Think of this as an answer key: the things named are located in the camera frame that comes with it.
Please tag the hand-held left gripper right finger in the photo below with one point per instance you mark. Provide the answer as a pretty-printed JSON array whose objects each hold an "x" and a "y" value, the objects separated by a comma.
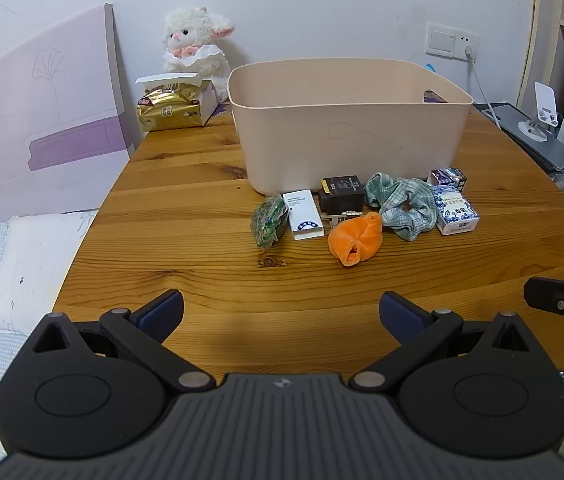
[{"x": 401, "y": 315}]

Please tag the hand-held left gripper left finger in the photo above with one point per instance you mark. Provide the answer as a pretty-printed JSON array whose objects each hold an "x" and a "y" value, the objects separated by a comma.
[{"x": 162, "y": 313}]

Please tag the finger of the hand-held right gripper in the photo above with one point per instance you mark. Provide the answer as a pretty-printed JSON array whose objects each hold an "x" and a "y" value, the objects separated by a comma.
[{"x": 552, "y": 296}]

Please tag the orange plush scrunchie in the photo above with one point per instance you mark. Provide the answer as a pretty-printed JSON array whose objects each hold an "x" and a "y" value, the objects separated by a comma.
[{"x": 355, "y": 239}]

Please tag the green plaid scrunchie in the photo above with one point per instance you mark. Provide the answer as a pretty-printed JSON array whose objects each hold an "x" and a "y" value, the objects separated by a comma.
[{"x": 402, "y": 202}]

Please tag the blue white patterned box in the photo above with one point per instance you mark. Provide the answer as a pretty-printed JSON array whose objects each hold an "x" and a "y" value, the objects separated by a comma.
[{"x": 454, "y": 210}]

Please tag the black square box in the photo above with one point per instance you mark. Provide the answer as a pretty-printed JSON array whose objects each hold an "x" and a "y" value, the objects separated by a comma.
[{"x": 342, "y": 192}]

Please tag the green patterned small pouch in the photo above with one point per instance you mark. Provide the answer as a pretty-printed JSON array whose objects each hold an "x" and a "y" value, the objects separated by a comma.
[{"x": 268, "y": 221}]

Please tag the white rectangular box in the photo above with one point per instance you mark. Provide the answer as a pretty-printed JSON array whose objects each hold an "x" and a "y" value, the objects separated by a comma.
[{"x": 302, "y": 214}]

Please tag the small dark blue box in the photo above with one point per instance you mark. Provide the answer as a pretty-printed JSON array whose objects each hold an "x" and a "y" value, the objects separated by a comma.
[{"x": 448, "y": 177}]

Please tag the beige plastic storage bin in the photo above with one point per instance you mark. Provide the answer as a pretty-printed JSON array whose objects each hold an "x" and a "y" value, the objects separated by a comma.
[{"x": 349, "y": 122}]

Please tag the small metal clip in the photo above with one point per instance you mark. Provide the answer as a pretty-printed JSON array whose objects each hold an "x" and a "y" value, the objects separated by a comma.
[{"x": 338, "y": 218}]

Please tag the white pillow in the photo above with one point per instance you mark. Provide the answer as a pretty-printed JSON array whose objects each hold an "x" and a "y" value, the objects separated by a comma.
[{"x": 32, "y": 270}]

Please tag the grey laptop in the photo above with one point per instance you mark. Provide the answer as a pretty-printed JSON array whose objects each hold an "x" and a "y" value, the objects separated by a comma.
[{"x": 532, "y": 135}]

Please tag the white phone stand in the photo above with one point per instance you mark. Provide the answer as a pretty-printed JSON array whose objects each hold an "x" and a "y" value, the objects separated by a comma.
[{"x": 542, "y": 115}]

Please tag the gold tissue pack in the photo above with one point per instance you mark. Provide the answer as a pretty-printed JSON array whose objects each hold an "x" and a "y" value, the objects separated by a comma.
[{"x": 174, "y": 105}]

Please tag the pink purple headboard panel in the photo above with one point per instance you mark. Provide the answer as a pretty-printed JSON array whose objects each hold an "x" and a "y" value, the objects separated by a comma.
[{"x": 37, "y": 120}]

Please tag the white plush lamb toy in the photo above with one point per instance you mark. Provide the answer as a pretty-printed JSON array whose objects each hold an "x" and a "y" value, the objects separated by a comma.
[{"x": 195, "y": 50}]

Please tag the wall socket panel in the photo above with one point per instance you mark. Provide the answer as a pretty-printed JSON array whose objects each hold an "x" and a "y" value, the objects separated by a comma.
[{"x": 451, "y": 41}]

